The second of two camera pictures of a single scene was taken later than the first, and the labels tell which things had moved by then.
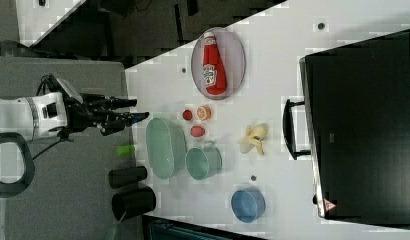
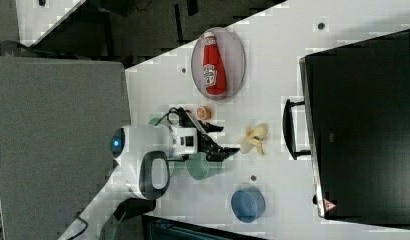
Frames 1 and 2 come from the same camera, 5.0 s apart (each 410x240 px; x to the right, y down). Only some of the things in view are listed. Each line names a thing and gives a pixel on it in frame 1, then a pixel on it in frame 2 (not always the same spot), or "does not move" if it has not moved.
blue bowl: [247, 204] does not move
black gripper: [91, 110] -> [206, 148]
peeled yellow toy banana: [253, 139] does not move
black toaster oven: [358, 122] does not move
